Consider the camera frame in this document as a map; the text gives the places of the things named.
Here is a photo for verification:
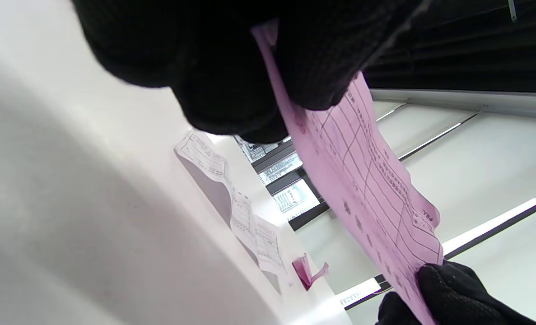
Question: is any person's left hand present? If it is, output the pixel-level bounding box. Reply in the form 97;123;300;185
71;0;431;144

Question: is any person's right hand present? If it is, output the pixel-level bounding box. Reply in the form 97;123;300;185
376;261;536;325

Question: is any white paper invoice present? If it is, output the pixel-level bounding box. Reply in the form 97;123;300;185
174;130;291;294

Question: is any pink paper invoice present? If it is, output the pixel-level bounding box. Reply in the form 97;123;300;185
250;20;444;325
291;253;330;291

